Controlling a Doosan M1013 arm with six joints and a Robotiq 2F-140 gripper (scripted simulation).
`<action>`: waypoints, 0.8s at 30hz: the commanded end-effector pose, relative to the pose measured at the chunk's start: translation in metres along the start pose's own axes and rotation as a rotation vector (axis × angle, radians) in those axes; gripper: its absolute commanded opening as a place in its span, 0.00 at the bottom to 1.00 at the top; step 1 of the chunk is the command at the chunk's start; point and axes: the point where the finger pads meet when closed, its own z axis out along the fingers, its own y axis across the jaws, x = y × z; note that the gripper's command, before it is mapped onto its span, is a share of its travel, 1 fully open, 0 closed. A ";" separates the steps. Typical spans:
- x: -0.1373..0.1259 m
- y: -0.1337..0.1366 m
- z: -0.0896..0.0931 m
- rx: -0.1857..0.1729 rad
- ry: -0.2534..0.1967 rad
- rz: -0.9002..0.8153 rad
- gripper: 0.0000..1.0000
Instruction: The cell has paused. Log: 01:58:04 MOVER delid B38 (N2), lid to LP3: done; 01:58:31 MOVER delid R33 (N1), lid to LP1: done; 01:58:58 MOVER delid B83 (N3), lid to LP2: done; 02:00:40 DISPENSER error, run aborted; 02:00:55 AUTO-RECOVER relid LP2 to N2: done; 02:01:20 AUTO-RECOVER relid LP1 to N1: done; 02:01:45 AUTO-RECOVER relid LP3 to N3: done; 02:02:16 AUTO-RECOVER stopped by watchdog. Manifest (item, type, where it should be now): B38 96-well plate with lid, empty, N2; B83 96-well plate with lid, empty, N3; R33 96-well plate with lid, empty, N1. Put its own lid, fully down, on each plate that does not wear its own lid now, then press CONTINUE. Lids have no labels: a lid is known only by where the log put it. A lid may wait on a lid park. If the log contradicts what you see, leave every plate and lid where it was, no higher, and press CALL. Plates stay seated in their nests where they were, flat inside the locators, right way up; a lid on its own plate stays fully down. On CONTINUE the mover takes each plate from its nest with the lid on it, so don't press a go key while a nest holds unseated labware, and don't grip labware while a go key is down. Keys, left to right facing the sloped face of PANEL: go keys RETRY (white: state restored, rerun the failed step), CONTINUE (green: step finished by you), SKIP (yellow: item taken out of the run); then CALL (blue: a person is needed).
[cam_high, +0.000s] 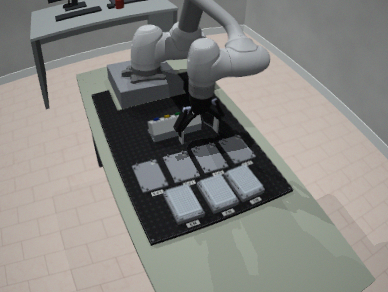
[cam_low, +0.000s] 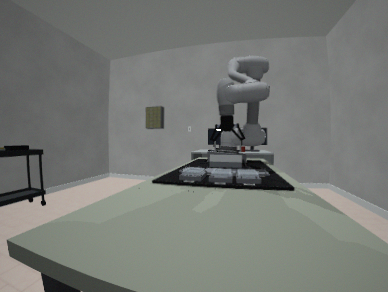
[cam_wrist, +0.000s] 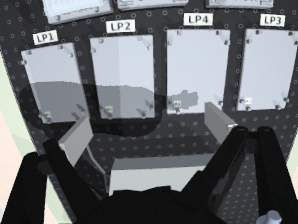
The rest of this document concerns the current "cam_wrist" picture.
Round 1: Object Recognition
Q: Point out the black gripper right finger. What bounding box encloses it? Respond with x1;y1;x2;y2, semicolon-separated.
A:
154;102;298;224

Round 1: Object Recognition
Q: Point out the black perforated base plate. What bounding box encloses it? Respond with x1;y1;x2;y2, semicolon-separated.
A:
0;0;298;224

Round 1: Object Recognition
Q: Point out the white button panel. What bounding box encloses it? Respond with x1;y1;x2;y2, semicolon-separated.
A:
86;144;215;196

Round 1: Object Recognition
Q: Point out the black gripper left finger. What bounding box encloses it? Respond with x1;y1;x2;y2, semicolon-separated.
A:
0;116;118;224

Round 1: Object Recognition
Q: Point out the clear plastic plate lid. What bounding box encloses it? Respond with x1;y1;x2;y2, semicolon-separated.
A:
42;0;102;16

